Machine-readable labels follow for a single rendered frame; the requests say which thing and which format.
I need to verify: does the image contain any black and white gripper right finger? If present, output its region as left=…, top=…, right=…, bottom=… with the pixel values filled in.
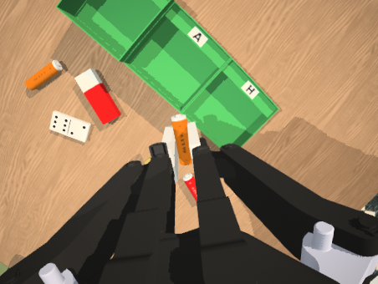
left=187, top=122, right=378, bottom=284

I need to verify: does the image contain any red and white eraser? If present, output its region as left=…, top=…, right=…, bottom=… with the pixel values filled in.
left=75, top=68, right=121, bottom=124

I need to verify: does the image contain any green three-compartment bin rack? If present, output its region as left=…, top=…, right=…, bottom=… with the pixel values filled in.
left=56, top=0, right=279, bottom=148

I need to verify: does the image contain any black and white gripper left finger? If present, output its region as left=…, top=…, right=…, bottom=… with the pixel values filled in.
left=0, top=126, right=178, bottom=284

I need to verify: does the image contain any orange aa battery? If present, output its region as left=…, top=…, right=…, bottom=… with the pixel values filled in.
left=171, top=114, right=192, bottom=165
left=25, top=60, right=63, bottom=90

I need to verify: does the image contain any white domino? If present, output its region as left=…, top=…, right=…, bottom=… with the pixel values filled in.
left=49, top=110, right=91, bottom=142

